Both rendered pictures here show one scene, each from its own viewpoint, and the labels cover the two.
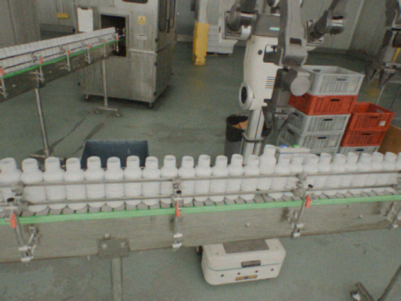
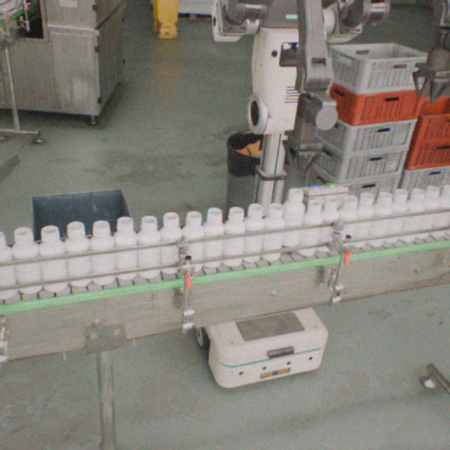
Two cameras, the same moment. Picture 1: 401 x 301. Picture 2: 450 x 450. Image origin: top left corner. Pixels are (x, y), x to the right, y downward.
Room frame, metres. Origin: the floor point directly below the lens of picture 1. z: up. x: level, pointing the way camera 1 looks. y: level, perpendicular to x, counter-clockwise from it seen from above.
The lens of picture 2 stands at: (-0.31, 0.09, 1.83)
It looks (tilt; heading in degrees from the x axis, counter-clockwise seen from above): 31 degrees down; 353
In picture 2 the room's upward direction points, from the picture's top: 5 degrees clockwise
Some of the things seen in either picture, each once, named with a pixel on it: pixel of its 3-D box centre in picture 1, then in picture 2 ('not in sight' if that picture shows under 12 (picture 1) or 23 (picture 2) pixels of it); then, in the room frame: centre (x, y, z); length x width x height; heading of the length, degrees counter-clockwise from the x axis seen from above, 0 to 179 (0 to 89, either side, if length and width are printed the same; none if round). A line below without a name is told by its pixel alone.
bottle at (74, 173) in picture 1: (75, 184); (53, 258); (0.72, 0.37, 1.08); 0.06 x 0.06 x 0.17
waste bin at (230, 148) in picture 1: (244, 151); (257, 189); (2.58, -0.45, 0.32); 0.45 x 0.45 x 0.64
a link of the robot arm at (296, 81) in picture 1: (294, 70); (319, 97); (0.87, -0.25, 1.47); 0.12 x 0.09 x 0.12; 14
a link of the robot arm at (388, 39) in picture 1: (393, 38); (444, 39); (1.15, -0.66, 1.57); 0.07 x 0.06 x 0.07; 15
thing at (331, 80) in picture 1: (326, 79); (378, 67); (3.19, -1.29, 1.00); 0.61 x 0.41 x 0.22; 112
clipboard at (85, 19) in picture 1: (85, 19); not in sight; (4.36, 1.83, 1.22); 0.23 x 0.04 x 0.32; 87
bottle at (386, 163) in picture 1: (383, 172); (441, 210); (1.02, -0.75, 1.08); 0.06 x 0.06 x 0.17
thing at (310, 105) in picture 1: (321, 99); (371, 97); (3.19, -1.30, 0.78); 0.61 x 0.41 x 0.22; 112
